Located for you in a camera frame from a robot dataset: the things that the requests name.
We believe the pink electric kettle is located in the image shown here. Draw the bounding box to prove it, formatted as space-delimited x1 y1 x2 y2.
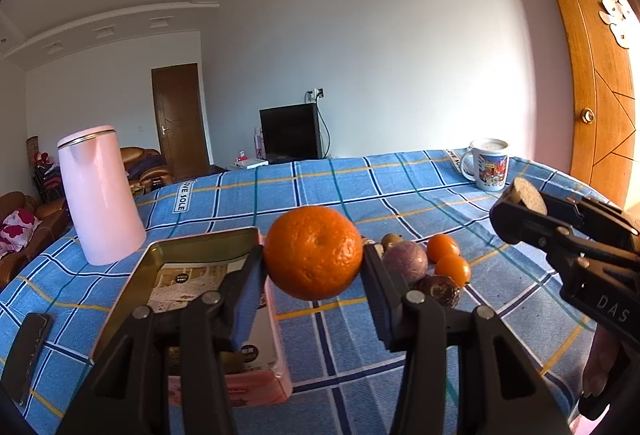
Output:
56 126 147 266

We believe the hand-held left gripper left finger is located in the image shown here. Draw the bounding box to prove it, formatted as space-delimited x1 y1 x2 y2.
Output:
56 245 265 435

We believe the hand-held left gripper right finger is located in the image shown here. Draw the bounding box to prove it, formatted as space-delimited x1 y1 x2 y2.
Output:
362 245 572 435

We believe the person's right hand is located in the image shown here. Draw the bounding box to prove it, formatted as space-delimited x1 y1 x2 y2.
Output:
581 329 623 399

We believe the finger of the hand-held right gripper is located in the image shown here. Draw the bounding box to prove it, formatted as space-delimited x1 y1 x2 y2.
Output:
489 199 576 261
502 177 593 228

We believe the blue plaid tablecloth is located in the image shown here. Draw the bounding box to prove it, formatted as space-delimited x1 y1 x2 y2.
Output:
0 149 626 435

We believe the pink metal tin box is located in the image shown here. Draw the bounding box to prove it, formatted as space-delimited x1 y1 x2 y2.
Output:
89 227 294 408

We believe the large orange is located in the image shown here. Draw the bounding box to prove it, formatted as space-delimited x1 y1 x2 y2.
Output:
263 206 364 301

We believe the dark smartphone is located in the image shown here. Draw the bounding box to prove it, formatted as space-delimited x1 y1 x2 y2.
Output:
0 312 54 406

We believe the brown leather armchair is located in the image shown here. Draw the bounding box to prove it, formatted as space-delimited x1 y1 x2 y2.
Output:
0 191 71 291

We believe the black power cable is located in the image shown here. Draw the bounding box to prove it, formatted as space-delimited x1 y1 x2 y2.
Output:
305 90 335 160

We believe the white printed mug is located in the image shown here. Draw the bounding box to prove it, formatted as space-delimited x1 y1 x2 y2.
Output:
460 138 511 192

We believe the light wooden door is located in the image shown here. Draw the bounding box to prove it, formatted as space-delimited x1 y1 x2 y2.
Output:
523 0 640 208

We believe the brown leather sofa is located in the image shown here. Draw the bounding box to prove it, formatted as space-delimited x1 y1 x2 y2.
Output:
120 146 175 196

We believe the dark brown passion fruit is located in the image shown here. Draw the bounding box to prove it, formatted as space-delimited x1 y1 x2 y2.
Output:
415 274 462 311

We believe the dark brown wooden door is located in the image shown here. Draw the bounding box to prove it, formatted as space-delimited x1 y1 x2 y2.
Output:
151 63 211 182

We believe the small orange kumquat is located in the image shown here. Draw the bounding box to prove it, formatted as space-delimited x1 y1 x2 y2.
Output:
426 234 461 264
434 253 472 287

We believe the purple passion fruit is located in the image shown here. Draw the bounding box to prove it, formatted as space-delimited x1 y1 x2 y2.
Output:
383 240 429 286

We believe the red and white cushion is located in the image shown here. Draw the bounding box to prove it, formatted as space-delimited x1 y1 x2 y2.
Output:
0 209 42 258

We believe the printed paper card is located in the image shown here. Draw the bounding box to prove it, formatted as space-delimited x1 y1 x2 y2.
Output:
148 261 251 314

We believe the black television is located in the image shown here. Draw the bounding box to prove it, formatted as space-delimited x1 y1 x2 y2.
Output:
259 103 323 160

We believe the white door decoration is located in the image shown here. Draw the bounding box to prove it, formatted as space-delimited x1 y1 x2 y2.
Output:
595 0 637 50

